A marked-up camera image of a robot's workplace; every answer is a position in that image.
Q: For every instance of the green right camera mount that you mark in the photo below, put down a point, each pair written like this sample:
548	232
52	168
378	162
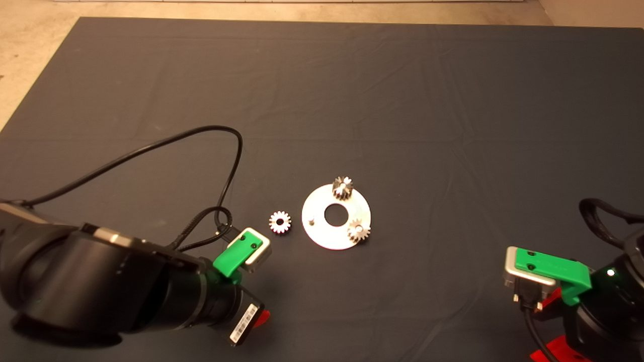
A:
553	266

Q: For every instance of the bright steel planetary gear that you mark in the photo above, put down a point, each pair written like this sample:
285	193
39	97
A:
274	225

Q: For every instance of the round metal carrier plate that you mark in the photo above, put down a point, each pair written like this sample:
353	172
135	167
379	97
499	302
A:
322	236

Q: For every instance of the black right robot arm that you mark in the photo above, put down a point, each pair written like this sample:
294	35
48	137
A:
638	251

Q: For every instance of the green left camera mount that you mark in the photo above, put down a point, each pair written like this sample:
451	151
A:
234	259

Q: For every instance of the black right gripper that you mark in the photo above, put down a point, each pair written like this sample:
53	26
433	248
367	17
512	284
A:
604	322

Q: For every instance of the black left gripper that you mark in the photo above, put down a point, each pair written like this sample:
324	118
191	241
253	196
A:
226	301

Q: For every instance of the dark steel planetary gear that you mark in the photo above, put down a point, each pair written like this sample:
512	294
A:
342	188
358	232

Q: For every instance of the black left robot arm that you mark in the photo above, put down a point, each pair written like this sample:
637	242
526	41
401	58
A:
75	281

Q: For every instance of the dark grey table cloth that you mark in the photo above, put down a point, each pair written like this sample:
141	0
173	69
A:
322	75

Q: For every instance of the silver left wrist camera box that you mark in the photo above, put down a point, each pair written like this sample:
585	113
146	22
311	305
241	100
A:
260	255

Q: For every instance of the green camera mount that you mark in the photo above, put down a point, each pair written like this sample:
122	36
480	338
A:
553	266
234	259

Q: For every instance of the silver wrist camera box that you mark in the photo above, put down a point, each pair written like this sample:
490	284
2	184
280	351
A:
513	271
260	255

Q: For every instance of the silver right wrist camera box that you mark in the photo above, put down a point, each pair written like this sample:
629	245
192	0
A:
513	271

